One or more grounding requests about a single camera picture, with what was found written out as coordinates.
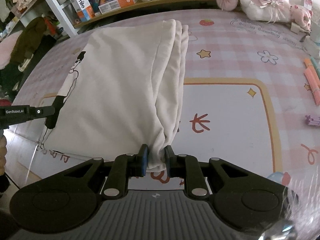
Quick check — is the person's left hand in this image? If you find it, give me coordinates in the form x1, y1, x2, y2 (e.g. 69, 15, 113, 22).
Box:
0, 129, 7, 176

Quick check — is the orange highlighter pen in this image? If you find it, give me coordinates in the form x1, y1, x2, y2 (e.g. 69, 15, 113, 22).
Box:
304, 58, 319, 92

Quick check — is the white orange flat box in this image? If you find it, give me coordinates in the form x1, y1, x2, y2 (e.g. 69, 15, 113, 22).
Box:
98, 0, 138, 14

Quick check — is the white bookshelf frame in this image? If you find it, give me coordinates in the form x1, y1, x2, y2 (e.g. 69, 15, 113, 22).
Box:
45, 0, 214, 37

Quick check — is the brown jacket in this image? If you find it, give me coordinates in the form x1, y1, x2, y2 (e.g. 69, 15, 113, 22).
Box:
10, 17, 47, 64

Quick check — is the cream t-shirt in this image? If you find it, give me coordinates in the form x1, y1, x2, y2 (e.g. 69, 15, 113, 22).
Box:
44, 19, 189, 172

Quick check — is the pink white plush bunny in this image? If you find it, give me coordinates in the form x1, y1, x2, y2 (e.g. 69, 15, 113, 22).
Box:
216, 0, 313, 32

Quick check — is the usmile white orange box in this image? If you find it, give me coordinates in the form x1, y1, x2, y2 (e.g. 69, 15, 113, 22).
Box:
70, 0, 95, 22

